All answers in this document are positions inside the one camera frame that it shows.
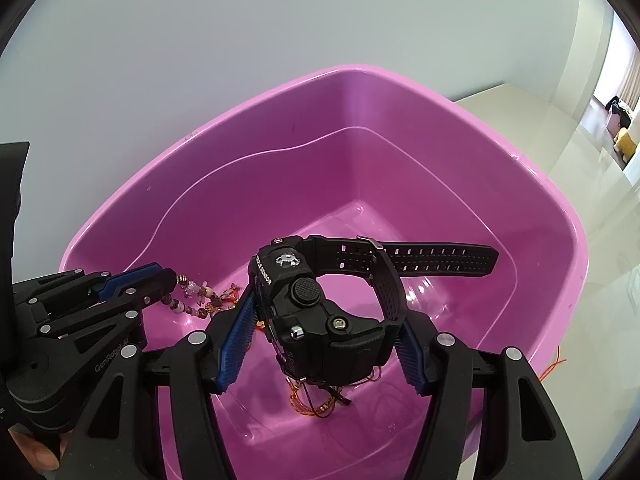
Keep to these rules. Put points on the person's left hand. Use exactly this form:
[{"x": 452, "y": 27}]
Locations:
[{"x": 37, "y": 452}]

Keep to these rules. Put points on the dark bundle on floor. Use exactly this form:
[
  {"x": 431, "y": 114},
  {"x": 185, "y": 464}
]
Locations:
[{"x": 617, "y": 112}]

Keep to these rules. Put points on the black digital wrist watch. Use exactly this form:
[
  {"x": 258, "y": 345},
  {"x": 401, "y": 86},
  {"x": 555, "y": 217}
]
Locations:
[{"x": 325, "y": 330}]

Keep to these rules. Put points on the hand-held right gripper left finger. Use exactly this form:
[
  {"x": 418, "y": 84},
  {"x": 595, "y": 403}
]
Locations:
[{"x": 235, "y": 347}]

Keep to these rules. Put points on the pink plastic tub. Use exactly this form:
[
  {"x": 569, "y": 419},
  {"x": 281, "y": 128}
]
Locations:
[{"x": 350, "y": 170}]

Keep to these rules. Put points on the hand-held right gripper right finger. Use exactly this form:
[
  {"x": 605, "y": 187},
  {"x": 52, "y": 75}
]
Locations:
[{"x": 412, "y": 362}]

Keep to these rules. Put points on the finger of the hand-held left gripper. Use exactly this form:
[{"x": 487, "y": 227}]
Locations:
[
  {"x": 130, "y": 277},
  {"x": 115, "y": 317}
]

